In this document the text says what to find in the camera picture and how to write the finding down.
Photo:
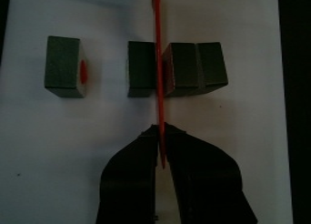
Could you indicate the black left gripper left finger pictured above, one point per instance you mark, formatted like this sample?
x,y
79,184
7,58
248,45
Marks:
x,y
130,179

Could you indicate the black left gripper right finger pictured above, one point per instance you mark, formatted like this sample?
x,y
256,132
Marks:
x,y
206,179

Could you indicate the white cutting board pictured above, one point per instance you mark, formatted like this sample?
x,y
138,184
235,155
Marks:
x,y
243,127

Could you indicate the toy sushi piece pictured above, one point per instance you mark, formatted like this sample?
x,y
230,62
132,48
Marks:
x,y
212,65
140,69
64,66
182,69

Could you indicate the red toy knife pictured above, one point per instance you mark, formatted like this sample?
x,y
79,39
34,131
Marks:
x,y
159,82

